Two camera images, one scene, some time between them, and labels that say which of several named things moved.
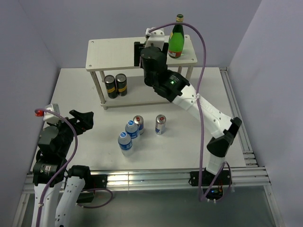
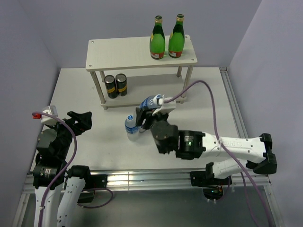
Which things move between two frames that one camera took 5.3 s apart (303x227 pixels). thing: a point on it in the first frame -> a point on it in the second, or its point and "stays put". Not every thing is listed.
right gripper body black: [138, 47] -> [146, 113]
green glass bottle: [176, 39] stays put
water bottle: [125, 144] -> [131, 128]
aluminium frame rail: [254, 174] stays put
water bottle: [132, 129] -> [151, 102]
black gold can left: [110, 83] stays put
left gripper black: [86, 118] stays put
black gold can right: [121, 81] stays put
